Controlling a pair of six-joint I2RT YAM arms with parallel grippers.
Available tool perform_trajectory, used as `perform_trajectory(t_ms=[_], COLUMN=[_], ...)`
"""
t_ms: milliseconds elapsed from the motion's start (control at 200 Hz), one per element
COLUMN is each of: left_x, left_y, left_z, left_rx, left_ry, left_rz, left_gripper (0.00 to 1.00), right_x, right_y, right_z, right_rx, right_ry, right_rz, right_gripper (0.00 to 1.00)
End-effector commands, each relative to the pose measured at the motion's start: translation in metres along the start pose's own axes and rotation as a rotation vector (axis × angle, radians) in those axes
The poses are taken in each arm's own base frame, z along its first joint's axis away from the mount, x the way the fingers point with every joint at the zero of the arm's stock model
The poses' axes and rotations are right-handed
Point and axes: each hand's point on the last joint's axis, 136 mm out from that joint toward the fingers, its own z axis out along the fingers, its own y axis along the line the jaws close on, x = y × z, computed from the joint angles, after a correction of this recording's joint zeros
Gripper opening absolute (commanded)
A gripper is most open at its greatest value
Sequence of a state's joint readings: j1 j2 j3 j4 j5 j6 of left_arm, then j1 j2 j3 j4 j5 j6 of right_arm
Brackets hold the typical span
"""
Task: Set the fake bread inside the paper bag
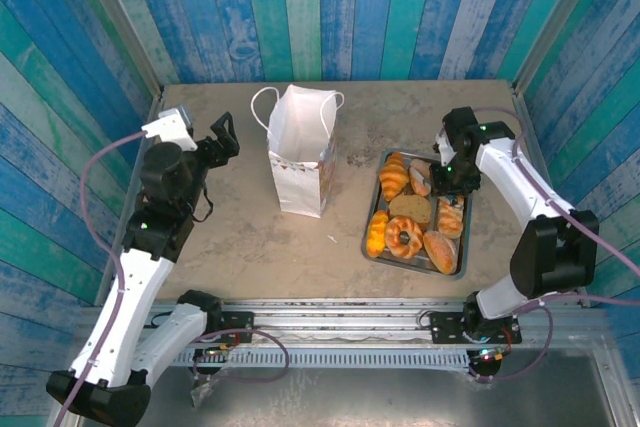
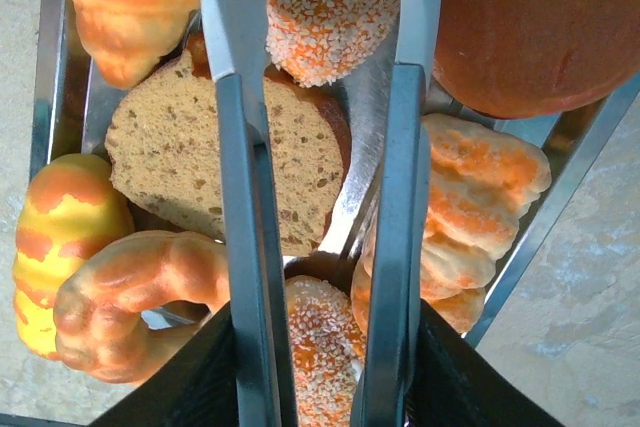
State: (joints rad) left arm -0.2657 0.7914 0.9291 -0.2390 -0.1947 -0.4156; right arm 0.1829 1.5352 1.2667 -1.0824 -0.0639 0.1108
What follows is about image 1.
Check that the fake striped sausage bun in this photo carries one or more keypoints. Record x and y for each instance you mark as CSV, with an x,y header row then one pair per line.
x,y
450,222

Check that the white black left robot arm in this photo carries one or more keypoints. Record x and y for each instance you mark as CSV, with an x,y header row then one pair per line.
x,y
130,297

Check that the fake oval orange bun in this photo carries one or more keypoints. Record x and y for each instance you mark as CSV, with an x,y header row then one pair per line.
x,y
440,252

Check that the small LED circuit board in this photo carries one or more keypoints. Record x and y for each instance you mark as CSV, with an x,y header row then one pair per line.
x,y
216,350
489,354

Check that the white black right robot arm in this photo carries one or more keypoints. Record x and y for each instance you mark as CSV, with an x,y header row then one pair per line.
x,y
525,187

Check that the fake yellow corn bread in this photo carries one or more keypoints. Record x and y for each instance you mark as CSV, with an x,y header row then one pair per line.
x,y
377,234

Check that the white paper bag cartoon print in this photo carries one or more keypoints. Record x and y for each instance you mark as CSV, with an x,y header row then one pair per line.
x,y
300,182

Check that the fake croissant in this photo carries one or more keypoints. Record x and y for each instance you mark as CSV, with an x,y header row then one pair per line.
x,y
394,177

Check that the metal tongs white tips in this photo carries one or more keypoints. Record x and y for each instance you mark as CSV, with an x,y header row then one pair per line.
x,y
424,178

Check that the fake brown bread slice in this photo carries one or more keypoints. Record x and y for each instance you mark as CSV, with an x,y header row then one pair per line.
x,y
410,209

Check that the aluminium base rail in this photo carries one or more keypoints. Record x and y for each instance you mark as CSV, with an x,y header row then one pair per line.
x,y
340,319

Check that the fake round tan bun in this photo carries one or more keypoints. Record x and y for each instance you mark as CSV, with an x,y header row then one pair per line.
x,y
419,190

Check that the grey metal base panel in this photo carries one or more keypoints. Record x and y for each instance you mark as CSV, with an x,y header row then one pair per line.
x,y
350,402

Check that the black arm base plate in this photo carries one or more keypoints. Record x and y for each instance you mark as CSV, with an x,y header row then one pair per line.
x,y
239,324
447,327

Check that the metal baking tray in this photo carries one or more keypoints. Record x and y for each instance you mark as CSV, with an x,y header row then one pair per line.
x,y
376,203

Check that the aluminium corner post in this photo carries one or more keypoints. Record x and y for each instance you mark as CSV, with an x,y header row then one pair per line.
x,y
121,22
559,22

